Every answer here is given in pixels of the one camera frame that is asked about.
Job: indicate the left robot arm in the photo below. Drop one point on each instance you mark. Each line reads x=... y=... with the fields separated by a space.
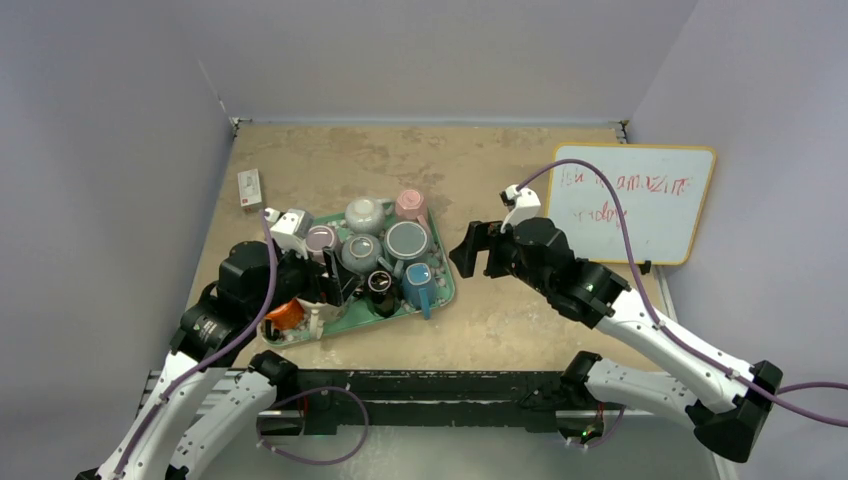
x=168 y=439

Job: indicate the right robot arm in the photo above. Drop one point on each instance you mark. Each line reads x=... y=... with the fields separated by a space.
x=723 y=400

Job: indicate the grey flat-bottom mug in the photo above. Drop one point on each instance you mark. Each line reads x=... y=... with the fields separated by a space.
x=405 y=243

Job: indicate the green floral tray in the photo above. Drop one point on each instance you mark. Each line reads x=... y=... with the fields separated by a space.
x=357 y=312

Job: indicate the pink faceted mug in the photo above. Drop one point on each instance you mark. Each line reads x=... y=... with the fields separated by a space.
x=410 y=204

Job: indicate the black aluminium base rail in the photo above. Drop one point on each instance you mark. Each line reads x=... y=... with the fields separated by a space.
x=535 y=401

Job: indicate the small white red box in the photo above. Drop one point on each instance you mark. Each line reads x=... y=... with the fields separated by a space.
x=250 y=192

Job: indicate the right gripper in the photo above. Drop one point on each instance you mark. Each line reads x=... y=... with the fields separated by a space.
x=494 y=250

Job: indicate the white speckled round mug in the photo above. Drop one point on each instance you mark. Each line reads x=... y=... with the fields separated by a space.
x=367 y=215

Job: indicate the grey-blue speckled round mug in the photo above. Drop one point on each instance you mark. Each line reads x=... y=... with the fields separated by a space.
x=361 y=254

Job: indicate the blue textured mug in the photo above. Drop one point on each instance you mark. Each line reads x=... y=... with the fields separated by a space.
x=419 y=288

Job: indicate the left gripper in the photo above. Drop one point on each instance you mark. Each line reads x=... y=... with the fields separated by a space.
x=334 y=288

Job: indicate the black mug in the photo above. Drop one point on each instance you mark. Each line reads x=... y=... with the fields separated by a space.
x=382 y=293

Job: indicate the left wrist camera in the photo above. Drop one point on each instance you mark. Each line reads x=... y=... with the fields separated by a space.
x=289 y=229

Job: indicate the orange mug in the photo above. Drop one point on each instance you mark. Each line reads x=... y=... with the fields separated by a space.
x=287 y=316

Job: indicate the yellow framed whiteboard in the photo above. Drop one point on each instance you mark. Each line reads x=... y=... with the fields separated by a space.
x=611 y=199

